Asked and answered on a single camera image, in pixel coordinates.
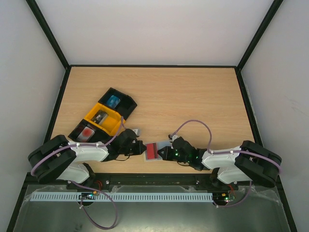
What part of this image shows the translucent plastic card holder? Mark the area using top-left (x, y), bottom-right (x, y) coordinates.
top-left (145, 140), bottom-right (171, 161)

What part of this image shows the red striped card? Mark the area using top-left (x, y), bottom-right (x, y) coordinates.
top-left (146, 143), bottom-right (162, 161)

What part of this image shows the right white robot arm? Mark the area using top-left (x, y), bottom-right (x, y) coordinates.
top-left (157, 136), bottom-right (282, 189)

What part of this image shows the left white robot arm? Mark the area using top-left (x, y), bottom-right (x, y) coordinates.
top-left (28, 129), bottom-right (147, 184)

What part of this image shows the black card in bin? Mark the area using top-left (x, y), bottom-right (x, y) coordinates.
top-left (91, 110), bottom-right (108, 125)

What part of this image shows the white red card in bin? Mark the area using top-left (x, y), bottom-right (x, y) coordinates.
top-left (76, 126), bottom-right (95, 143)

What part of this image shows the blue card in bin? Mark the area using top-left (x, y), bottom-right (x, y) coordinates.
top-left (106, 95), bottom-right (121, 109)

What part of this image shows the yellow bin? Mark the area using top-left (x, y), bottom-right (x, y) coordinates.
top-left (84, 103), bottom-right (121, 136)

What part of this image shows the black bin far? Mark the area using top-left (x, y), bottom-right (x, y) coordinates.
top-left (98, 87), bottom-right (137, 120)

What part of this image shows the black bin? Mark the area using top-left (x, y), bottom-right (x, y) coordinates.
top-left (98, 87), bottom-right (137, 120)
top-left (68, 119), bottom-right (112, 143)

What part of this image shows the black bin near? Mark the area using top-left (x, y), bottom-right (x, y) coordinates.
top-left (68, 119), bottom-right (112, 143)

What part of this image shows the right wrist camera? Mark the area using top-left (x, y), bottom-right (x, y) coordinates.
top-left (168, 134), bottom-right (179, 143)

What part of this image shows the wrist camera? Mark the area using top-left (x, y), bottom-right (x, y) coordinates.
top-left (168, 134), bottom-right (179, 143)
top-left (133, 129), bottom-right (141, 137)

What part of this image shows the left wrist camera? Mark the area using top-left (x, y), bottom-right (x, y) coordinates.
top-left (133, 129), bottom-right (141, 137)

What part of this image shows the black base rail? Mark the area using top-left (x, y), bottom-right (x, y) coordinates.
top-left (67, 173), bottom-right (244, 191)

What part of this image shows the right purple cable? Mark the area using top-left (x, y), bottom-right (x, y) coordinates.
top-left (170, 120), bottom-right (282, 174)

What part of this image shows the purple cable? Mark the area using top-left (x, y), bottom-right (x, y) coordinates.
top-left (30, 116), bottom-right (127, 176)
top-left (170, 120), bottom-right (282, 174)

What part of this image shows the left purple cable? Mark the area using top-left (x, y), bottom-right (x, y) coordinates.
top-left (30, 116), bottom-right (127, 176)

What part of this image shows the white slotted cable duct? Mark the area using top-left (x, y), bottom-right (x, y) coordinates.
top-left (30, 192), bottom-right (213, 203)

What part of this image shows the black enclosure frame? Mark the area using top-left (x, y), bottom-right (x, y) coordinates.
top-left (0, 0), bottom-right (309, 232)

